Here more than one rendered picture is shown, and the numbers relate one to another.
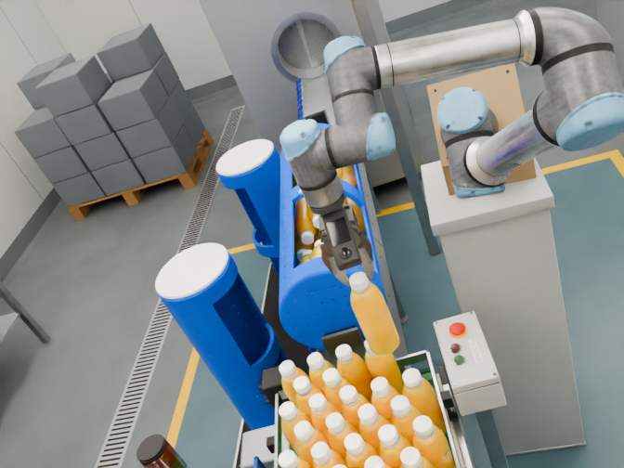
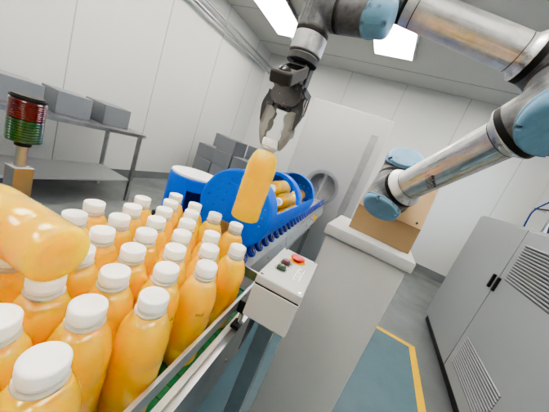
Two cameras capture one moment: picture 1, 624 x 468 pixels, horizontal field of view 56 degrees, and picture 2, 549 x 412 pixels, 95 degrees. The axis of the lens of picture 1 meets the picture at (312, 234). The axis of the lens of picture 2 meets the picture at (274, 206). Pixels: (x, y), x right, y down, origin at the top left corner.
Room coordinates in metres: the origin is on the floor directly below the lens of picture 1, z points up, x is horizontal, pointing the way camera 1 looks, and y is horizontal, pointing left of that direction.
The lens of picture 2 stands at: (0.34, -0.15, 1.35)
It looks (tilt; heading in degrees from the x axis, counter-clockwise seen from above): 13 degrees down; 3
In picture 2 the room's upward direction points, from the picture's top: 21 degrees clockwise
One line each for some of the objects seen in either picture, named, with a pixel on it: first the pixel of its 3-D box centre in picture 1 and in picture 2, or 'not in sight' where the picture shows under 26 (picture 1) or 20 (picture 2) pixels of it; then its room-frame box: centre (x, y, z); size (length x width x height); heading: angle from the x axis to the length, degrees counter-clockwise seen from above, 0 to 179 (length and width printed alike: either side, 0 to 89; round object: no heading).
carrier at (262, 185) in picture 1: (281, 232); not in sight; (2.44, 0.13, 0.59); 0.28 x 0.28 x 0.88
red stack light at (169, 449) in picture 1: (157, 455); (27, 109); (0.85, 0.47, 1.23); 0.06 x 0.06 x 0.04
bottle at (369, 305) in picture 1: (372, 315); (256, 183); (0.94, -0.05, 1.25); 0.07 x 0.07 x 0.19
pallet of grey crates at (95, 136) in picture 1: (112, 124); (230, 171); (5.16, 1.19, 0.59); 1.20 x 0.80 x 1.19; 72
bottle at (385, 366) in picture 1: (384, 371); (225, 257); (1.01, -0.02, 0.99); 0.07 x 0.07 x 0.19
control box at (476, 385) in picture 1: (467, 361); (284, 285); (0.89, -0.20, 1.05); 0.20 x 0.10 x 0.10; 168
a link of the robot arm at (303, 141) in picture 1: (308, 153); (321, 11); (0.96, -0.05, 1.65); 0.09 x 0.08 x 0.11; 69
